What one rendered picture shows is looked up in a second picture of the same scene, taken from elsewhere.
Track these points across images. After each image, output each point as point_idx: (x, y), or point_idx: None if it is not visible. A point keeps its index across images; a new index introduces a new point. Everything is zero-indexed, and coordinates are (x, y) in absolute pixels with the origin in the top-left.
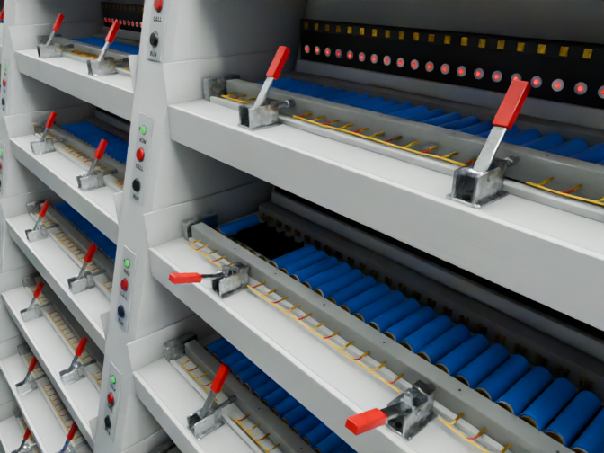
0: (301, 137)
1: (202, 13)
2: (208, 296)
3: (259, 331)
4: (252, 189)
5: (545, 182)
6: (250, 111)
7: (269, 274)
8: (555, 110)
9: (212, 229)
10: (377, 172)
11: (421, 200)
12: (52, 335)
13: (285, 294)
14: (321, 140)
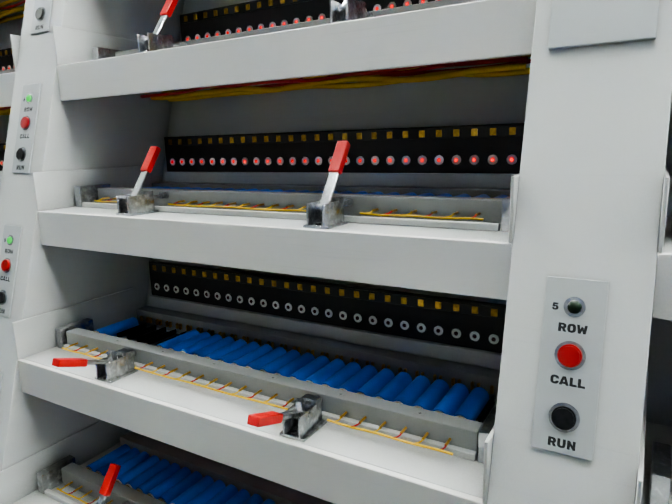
0: (178, 215)
1: (71, 129)
2: (93, 384)
3: (153, 398)
4: (127, 295)
5: (372, 211)
6: (128, 199)
7: (156, 352)
8: (376, 178)
9: (90, 331)
10: (248, 223)
11: (285, 232)
12: None
13: (175, 366)
14: (196, 215)
